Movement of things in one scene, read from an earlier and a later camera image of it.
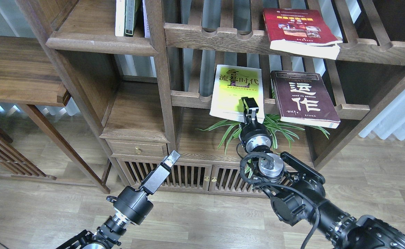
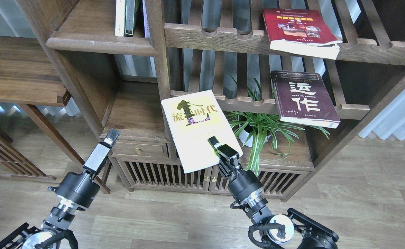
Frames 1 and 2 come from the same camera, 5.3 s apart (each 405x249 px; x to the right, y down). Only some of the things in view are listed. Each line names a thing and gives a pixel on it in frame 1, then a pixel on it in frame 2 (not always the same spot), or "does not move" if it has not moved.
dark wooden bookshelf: [187, 86] does not move
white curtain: [403, 117] does not move
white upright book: [119, 17] does not move
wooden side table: [19, 71] does not move
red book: [303, 31] does not move
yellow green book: [232, 83] to [192, 119]
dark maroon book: [303, 98] does not move
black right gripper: [255, 137] to [246, 187]
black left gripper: [135, 205] to [78, 188]
